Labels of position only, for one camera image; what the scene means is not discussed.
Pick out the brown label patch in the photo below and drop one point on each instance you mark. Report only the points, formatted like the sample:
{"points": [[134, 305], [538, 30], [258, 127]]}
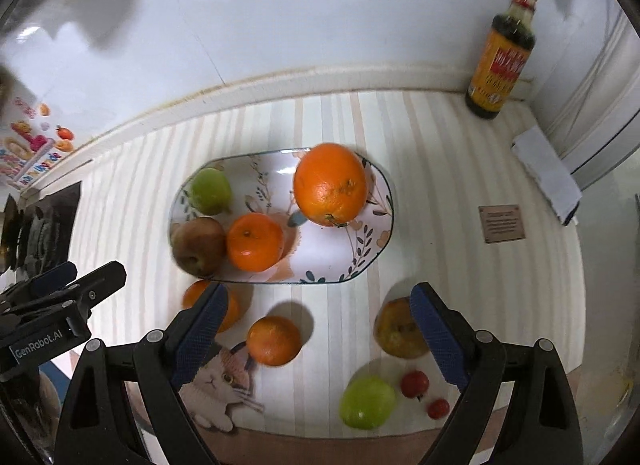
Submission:
{"points": [[502, 223]]}

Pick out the black gas stove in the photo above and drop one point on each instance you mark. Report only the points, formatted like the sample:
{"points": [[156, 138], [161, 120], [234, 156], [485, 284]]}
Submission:
{"points": [[45, 230]]}

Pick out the green apple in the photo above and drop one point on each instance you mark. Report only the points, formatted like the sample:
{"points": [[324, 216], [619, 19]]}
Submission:
{"points": [[210, 190], [367, 402]]}

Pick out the oval floral plate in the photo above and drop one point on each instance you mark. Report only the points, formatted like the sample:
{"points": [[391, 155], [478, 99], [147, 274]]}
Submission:
{"points": [[325, 255]]}

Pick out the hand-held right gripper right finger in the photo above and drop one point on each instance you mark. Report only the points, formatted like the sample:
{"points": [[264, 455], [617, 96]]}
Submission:
{"points": [[440, 340]]}

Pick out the yellow-brown pear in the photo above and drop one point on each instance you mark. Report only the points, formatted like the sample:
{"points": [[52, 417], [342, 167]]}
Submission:
{"points": [[395, 330]]}

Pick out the small orange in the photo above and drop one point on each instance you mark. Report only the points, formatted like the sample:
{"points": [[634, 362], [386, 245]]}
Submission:
{"points": [[255, 242], [195, 295], [274, 340]]}

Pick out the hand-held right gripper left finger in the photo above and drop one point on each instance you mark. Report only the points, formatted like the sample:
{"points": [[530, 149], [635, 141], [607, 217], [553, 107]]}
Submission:
{"points": [[200, 340]]}

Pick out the large cherry tomato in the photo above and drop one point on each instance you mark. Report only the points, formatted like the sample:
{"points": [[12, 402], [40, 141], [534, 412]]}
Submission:
{"points": [[415, 383]]}

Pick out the colourful wall sticker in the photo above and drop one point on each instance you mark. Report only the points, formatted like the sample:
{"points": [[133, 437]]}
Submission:
{"points": [[30, 150]]}

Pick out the brown-red apple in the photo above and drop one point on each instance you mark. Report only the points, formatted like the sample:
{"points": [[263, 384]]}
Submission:
{"points": [[199, 246]]}

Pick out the large orange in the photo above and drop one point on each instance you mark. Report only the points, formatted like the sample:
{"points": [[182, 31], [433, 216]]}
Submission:
{"points": [[330, 185]]}

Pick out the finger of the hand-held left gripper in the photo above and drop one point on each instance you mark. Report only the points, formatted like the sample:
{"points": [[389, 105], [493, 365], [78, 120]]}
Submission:
{"points": [[52, 277], [100, 282]]}

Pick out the small cherry tomato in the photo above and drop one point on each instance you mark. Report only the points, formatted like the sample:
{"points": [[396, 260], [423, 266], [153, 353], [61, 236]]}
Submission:
{"points": [[438, 408]]}

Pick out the striped tablecloth with cat print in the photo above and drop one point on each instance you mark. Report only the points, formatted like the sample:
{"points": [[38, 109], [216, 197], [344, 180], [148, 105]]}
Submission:
{"points": [[450, 170]]}

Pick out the green apple on plate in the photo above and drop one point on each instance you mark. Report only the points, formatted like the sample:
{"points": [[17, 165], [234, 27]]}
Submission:
{"points": [[210, 190]]}

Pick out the white folded paper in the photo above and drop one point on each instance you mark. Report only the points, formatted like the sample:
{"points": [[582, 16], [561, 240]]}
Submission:
{"points": [[547, 172]]}

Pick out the dark sauce bottle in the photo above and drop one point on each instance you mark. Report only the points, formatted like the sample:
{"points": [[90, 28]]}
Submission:
{"points": [[500, 70]]}

